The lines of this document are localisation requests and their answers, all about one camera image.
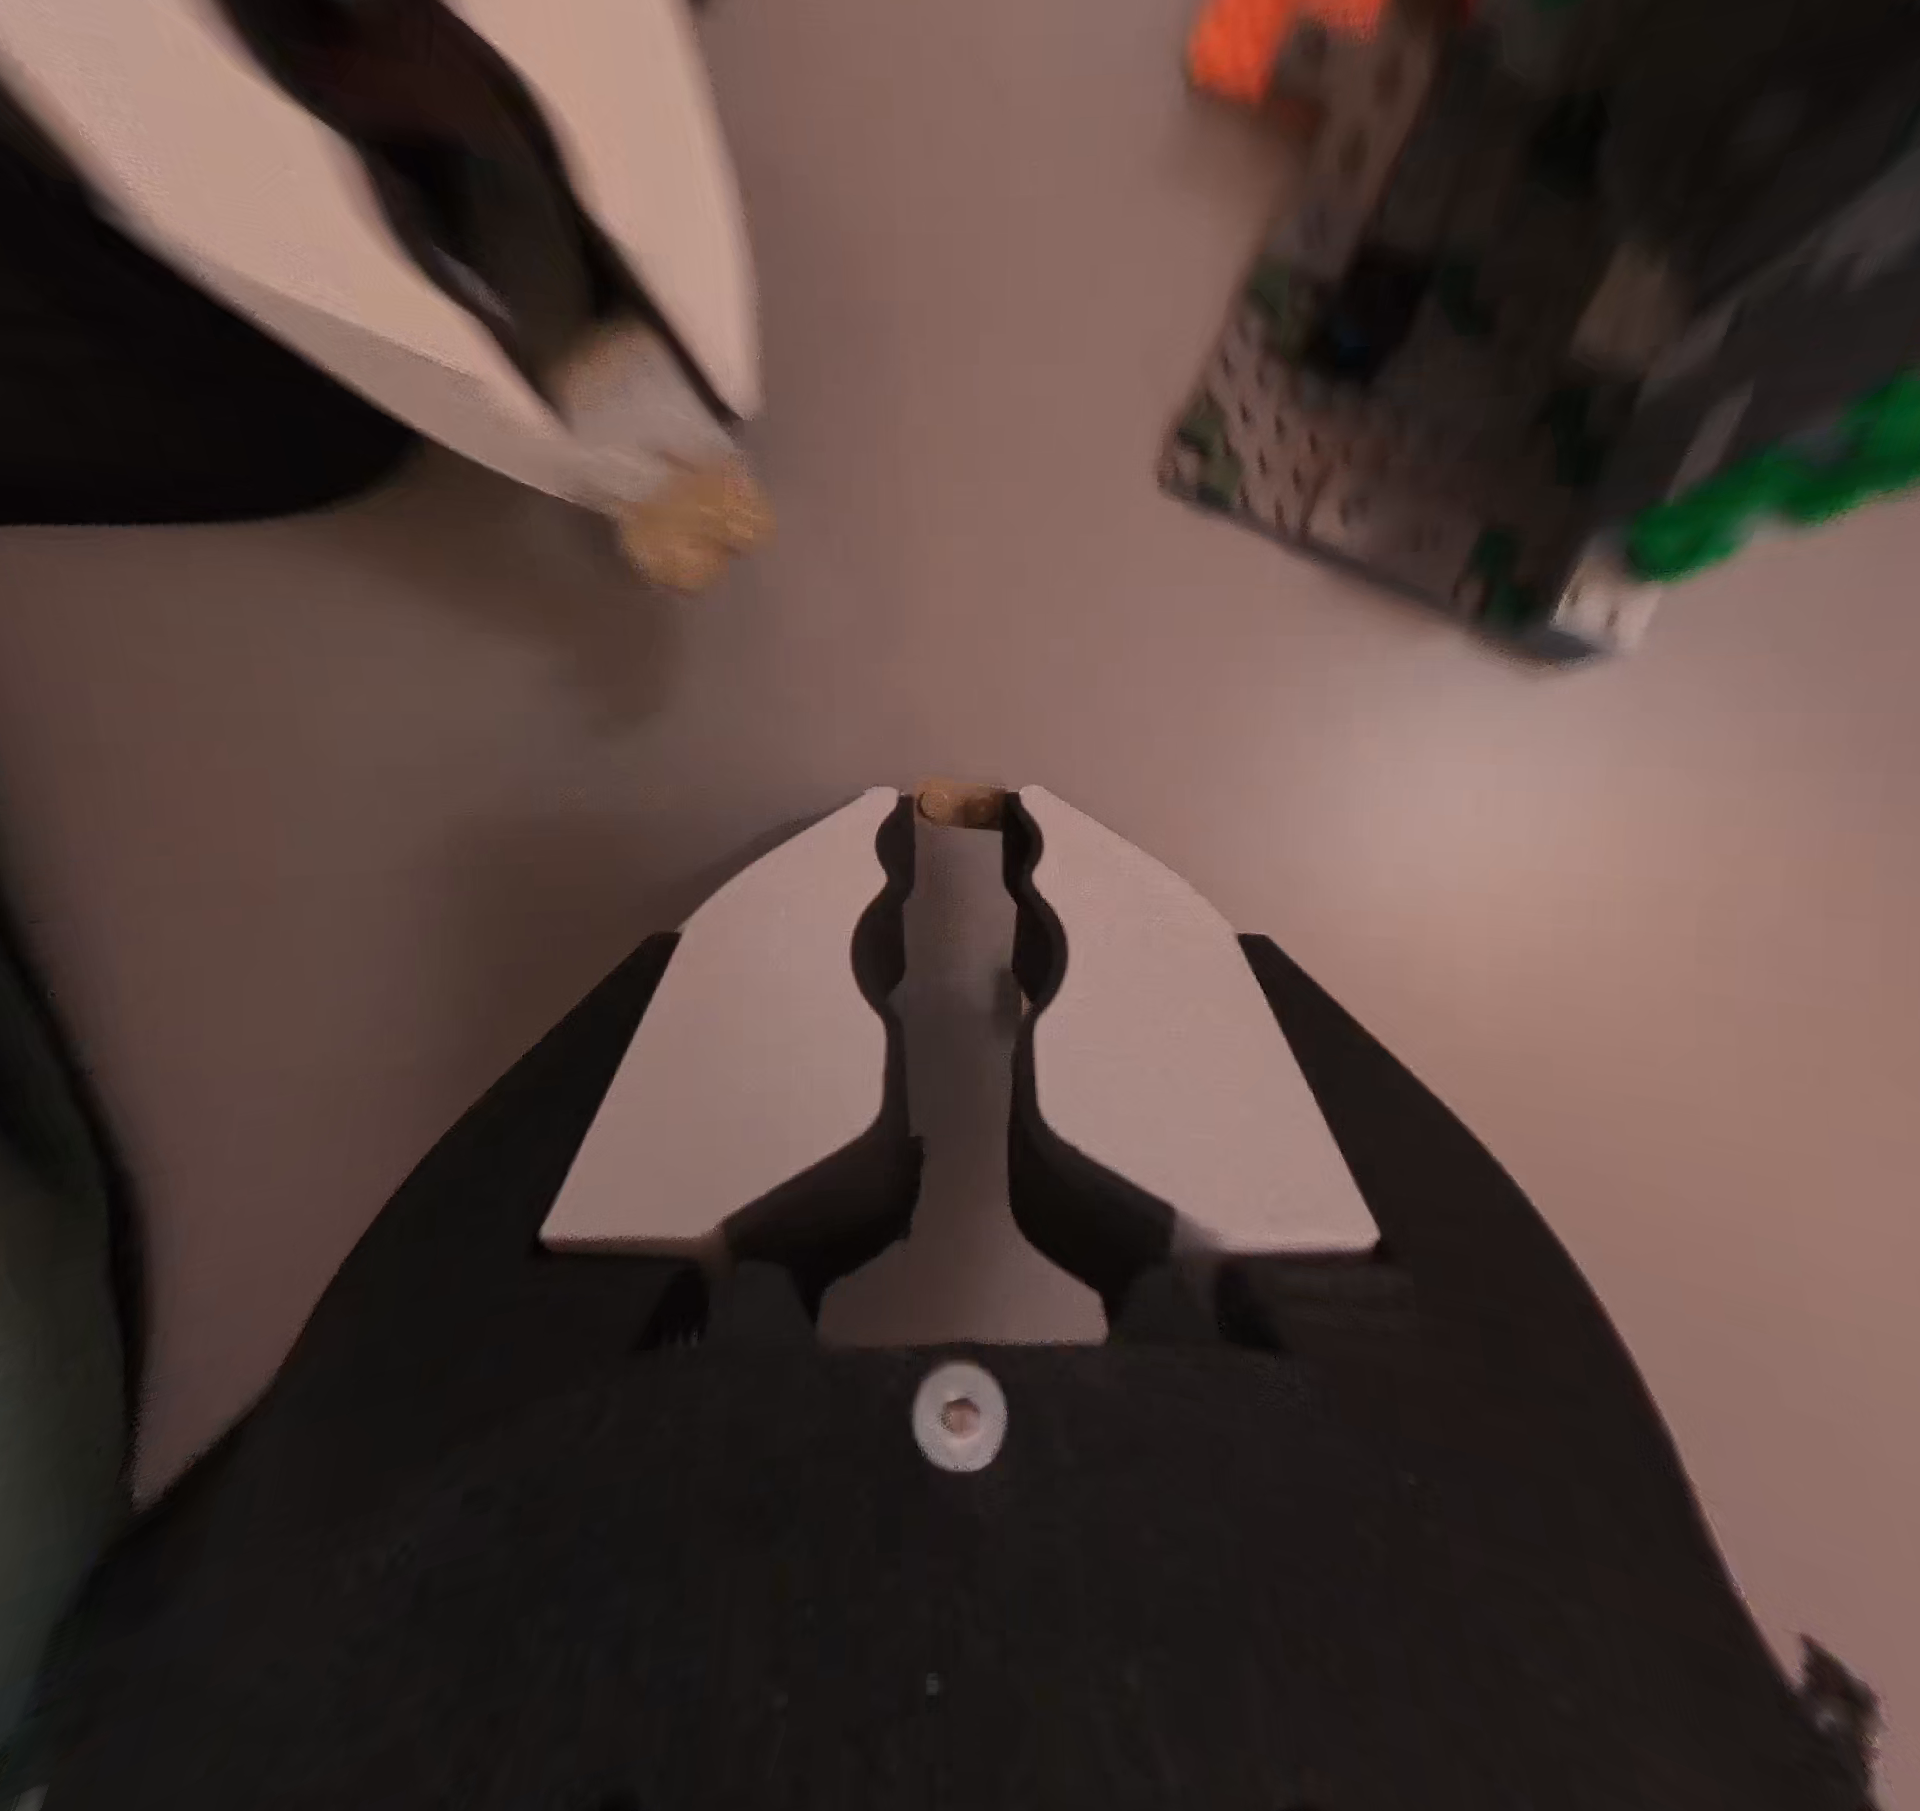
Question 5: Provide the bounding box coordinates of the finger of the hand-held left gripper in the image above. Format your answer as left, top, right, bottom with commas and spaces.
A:
0, 0, 662, 512
374, 0, 759, 418

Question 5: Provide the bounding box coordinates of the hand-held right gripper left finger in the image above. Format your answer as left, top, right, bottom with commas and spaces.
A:
539, 786, 919, 1318

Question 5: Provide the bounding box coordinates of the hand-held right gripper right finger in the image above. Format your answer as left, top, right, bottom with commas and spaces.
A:
1004, 786, 1379, 1326

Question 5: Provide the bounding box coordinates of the tan and grey brick column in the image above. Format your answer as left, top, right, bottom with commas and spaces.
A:
561, 334, 780, 594

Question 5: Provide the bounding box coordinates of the grey desk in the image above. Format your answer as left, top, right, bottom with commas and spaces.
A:
0, 0, 1920, 1811

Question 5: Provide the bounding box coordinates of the black mesh wrist cushion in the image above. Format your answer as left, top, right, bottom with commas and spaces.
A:
0, 94, 421, 526

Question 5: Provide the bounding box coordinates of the dark green sweatshirt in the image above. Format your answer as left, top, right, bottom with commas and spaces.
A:
0, 792, 144, 1520

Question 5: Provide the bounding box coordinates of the toy brick building model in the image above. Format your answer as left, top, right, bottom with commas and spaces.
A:
1158, 0, 1920, 668

